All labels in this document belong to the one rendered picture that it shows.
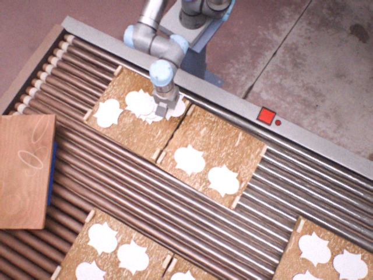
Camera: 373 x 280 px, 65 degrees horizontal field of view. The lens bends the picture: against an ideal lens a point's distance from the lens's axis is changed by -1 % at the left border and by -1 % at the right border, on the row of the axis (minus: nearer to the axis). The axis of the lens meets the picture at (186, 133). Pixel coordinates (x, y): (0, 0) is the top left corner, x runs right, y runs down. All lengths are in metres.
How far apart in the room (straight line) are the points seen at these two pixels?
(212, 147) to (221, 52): 1.41
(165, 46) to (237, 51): 1.70
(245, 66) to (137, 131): 1.44
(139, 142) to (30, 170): 0.49
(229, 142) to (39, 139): 0.87
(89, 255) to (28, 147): 0.55
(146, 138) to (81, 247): 0.56
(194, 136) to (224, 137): 0.14
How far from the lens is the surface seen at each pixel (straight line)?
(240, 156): 1.40
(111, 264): 1.43
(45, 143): 1.45
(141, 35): 1.07
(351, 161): 1.58
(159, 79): 0.96
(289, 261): 1.43
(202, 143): 1.40
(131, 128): 1.45
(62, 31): 1.78
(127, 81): 1.54
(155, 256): 1.38
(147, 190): 1.40
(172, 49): 1.03
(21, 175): 1.47
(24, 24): 3.24
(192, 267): 1.38
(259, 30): 2.84
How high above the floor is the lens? 2.30
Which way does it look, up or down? 75 degrees down
